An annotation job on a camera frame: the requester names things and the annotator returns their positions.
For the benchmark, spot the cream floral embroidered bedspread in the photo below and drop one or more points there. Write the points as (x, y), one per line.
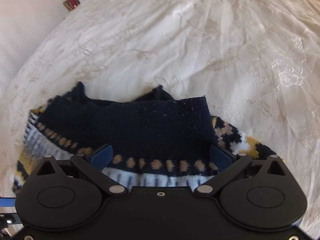
(256, 62)

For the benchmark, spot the navy yellow patterned knit sweater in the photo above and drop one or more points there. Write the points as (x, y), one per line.
(157, 141)

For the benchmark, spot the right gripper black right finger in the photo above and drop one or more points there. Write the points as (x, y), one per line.
(230, 167)

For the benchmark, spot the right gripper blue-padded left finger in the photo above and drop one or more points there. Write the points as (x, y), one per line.
(92, 165)

